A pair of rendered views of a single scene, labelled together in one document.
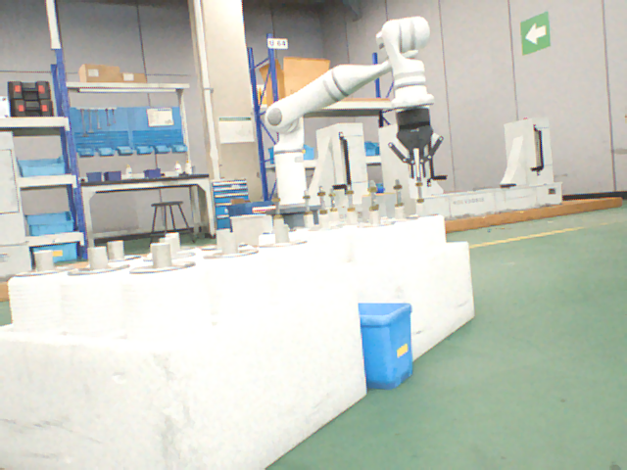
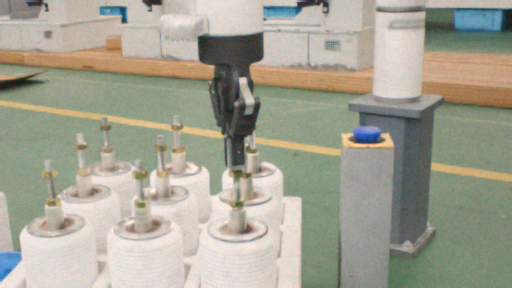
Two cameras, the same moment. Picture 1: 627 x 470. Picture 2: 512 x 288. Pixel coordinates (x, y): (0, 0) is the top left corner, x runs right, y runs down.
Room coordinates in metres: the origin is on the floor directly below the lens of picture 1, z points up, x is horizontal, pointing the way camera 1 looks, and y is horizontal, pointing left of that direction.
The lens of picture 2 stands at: (0.98, -0.90, 0.57)
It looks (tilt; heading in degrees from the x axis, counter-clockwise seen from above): 17 degrees down; 66
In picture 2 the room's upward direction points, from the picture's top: 3 degrees counter-clockwise
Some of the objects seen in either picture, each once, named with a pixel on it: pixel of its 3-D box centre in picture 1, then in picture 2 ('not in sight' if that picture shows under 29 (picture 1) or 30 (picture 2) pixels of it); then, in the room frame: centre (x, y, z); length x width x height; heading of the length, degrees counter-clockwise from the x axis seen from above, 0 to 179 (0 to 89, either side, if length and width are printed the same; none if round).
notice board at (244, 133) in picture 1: (236, 129); not in sight; (7.71, 0.89, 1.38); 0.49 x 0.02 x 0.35; 119
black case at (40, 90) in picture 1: (28, 94); not in sight; (5.40, 2.50, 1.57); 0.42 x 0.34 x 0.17; 28
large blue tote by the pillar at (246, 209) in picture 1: (254, 219); not in sight; (6.08, 0.62, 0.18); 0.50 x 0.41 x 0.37; 33
